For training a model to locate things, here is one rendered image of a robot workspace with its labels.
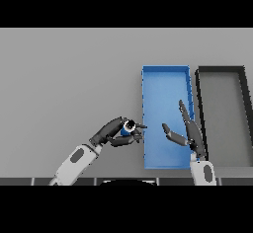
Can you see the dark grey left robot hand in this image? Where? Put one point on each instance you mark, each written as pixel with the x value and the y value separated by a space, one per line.
pixel 108 131

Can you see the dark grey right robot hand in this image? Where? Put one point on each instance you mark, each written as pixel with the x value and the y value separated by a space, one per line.
pixel 192 135

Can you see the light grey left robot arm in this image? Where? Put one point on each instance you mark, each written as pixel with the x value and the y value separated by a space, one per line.
pixel 76 163

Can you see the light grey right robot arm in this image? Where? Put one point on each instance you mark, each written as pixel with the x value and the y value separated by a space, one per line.
pixel 203 171

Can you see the blue bin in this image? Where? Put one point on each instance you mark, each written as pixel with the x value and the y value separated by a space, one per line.
pixel 166 115

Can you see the dark grey bin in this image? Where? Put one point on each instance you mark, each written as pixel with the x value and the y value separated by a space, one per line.
pixel 224 115

